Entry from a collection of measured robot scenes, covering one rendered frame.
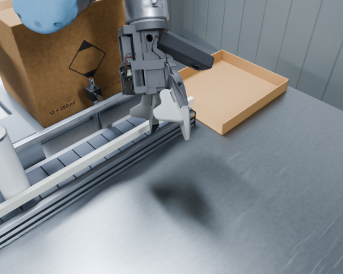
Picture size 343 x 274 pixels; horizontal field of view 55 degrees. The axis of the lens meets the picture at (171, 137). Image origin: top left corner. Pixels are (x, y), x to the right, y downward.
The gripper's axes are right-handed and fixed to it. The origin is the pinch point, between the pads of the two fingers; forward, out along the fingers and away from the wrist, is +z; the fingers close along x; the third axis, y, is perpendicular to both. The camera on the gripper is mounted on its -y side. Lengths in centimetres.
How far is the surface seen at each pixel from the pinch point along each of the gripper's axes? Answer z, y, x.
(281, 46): -26, -143, -118
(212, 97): -4.4, -27.7, -28.7
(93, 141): 1.5, 9.8, -21.7
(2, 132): -4.8, 27.4, -5.8
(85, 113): -5.4, 11.4, -17.7
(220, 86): -7.3, -33.0, -31.8
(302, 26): -36, -142, -99
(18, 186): 5.6, 26.7, -10.7
